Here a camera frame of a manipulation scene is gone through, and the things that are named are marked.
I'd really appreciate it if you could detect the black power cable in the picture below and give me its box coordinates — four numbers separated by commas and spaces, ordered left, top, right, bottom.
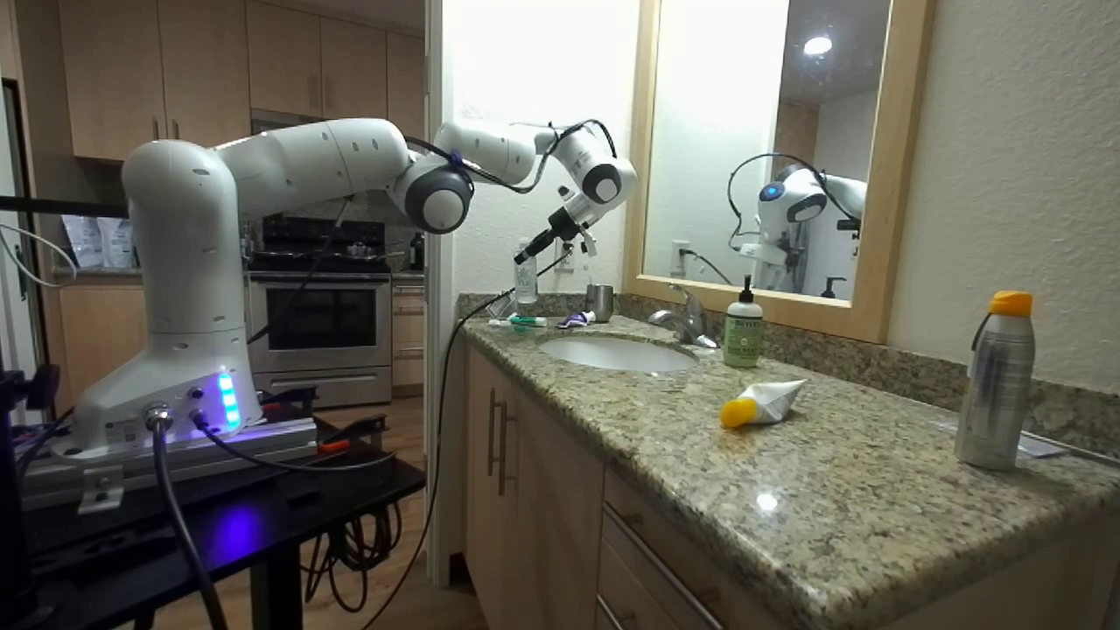
359, 250, 574, 630

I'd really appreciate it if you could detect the white tube yellow cap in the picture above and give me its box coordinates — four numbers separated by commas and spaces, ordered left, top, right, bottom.
720, 380, 804, 431

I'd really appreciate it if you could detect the grey metal toothbrush cup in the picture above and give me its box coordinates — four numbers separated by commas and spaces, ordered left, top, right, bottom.
583, 285, 611, 323

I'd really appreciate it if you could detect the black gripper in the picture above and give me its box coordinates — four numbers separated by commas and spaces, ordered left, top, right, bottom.
513, 212, 596, 263

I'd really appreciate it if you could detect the green toothpaste tube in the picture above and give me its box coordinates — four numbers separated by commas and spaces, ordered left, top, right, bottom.
510, 314, 546, 333

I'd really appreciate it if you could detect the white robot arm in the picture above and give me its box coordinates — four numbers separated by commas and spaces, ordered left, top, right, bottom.
75, 121, 637, 451

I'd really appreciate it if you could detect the black robot cart table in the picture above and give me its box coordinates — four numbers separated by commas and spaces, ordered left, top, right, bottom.
0, 454, 428, 630

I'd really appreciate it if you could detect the chrome sink faucet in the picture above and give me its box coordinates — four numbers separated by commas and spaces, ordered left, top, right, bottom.
649, 297, 716, 351

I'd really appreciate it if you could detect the silver spray bottle orange cap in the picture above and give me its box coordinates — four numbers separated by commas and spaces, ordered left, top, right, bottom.
958, 291, 1035, 472

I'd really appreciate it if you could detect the white oval sink basin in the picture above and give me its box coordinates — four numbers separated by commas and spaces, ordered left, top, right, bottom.
539, 338, 695, 376

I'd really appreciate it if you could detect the green soap pump bottle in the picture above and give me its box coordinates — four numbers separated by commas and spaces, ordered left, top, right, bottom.
723, 282, 764, 372

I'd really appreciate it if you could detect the wall power outlet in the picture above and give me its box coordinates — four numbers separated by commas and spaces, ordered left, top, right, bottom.
558, 242, 574, 275

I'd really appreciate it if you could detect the wood framed mirror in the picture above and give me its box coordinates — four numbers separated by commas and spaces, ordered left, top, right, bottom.
623, 0, 933, 345

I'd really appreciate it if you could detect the clear plastic bottle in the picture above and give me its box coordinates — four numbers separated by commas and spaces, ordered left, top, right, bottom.
510, 261, 539, 318

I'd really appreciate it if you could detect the wooden vanity cabinet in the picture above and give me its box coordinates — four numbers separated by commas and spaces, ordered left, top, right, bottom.
466, 345, 1120, 630

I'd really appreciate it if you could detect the stainless steel oven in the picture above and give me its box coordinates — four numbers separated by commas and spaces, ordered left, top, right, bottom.
244, 216, 393, 409

